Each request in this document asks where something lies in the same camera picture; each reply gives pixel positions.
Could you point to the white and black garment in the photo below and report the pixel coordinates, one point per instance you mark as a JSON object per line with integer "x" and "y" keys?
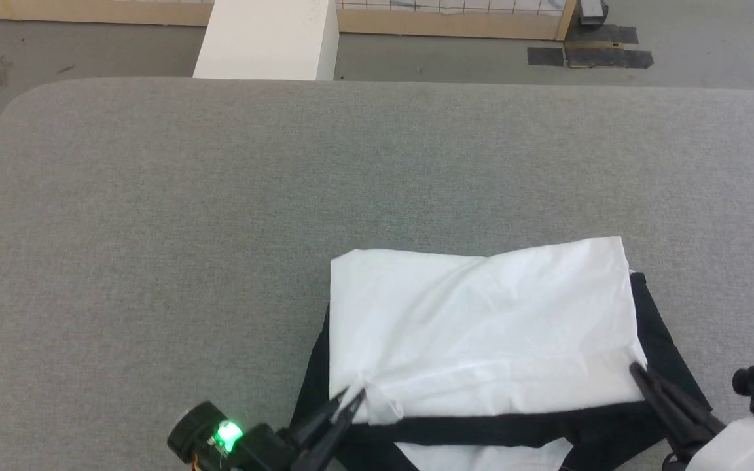
{"x": 482, "y": 327}

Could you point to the black tape patch on floor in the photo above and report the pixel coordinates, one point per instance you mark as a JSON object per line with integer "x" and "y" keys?
{"x": 593, "y": 55}

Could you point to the small grey metal foot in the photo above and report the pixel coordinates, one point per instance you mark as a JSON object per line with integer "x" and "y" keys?
{"x": 593, "y": 10}

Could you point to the white rectangular block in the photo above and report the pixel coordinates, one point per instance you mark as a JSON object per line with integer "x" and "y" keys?
{"x": 266, "y": 39}

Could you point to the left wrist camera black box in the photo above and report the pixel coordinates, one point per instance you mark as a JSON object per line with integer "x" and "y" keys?
{"x": 220, "y": 438}

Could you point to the grey upholstered sofa surface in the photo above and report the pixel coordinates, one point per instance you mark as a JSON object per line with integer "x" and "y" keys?
{"x": 154, "y": 261}

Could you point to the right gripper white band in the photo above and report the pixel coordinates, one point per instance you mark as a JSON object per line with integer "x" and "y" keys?
{"x": 750, "y": 448}

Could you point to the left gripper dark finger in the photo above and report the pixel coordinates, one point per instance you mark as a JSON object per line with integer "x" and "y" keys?
{"x": 321, "y": 415}
{"x": 338, "y": 432}

